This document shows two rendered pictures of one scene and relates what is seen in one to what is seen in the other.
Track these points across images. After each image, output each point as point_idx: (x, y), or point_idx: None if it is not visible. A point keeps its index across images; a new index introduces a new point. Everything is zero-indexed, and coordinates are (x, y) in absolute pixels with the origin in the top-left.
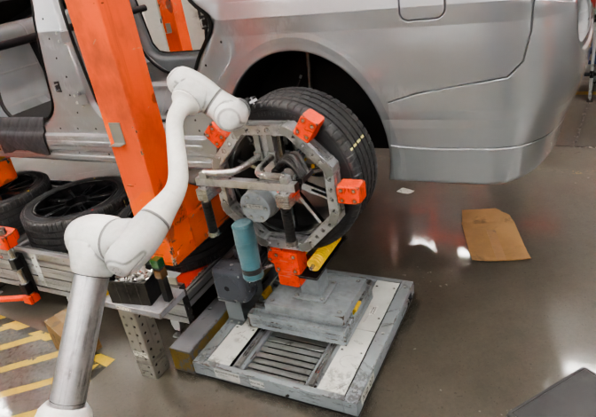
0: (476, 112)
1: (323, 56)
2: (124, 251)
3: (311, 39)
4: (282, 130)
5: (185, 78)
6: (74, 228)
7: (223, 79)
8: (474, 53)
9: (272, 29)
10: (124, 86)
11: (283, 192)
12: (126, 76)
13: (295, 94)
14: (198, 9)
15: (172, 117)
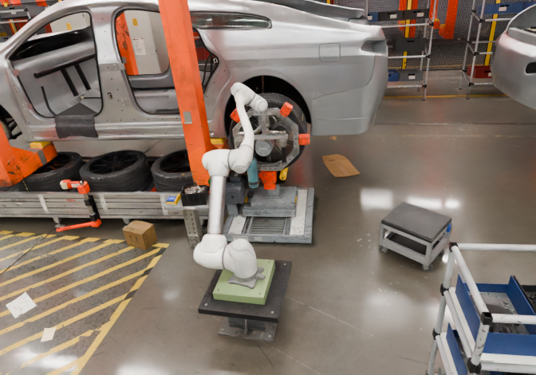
0: (351, 102)
1: (281, 77)
2: (243, 161)
3: (276, 69)
4: (273, 112)
5: (242, 88)
6: (211, 155)
7: (225, 89)
8: (351, 76)
9: (255, 65)
10: (196, 92)
11: (281, 139)
12: (196, 88)
13: (272, 96)
14: (211, 53)
15: (241, 105)
